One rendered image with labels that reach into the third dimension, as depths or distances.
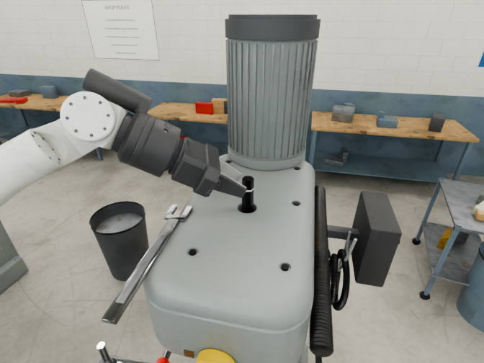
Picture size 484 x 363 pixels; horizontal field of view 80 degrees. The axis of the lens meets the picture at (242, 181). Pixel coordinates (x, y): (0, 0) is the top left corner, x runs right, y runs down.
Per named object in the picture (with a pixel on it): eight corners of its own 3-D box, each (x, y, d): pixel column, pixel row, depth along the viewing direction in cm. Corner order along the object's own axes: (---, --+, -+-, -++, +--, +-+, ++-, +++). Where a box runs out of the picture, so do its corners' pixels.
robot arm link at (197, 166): (199, 176, 58) (141, 152, 54) (222, 136, 55) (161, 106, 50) (199, 214, 47) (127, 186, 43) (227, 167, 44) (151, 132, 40)
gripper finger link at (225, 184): (239, 198, 52) (208, 185, 49) (248, 184, 50) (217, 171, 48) (240, 203, 50) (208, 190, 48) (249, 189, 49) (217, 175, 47)
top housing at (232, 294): (302, 390, 43) (317, 324, 35) (142, 351, 48) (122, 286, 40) (309, 209, 83) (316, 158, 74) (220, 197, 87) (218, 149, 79)
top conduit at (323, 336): (331, 360, 43) (335, 346, 41) (302, 353, 43) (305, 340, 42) (324, 196, 81) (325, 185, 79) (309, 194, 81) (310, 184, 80)
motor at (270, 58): (302, 175, 67) (322, 15, 50) (219, 166, 70) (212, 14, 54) (305, 142, 83) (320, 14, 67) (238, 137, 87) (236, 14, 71)
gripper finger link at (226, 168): (244, 171, 55) (215, 158, 52) (236, 184, 56) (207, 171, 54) (243, 167, 56) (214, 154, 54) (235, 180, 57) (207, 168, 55)
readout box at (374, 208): (387, 289, 85) (408, 234, 74) (354, 284, 86) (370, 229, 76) (375, 243, 101) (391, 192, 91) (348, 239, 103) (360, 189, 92)
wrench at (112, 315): (124, 327, 35) (122, 323, 34) (94, 321, 35) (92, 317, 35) (192, 209, 55) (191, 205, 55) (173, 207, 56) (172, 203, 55)
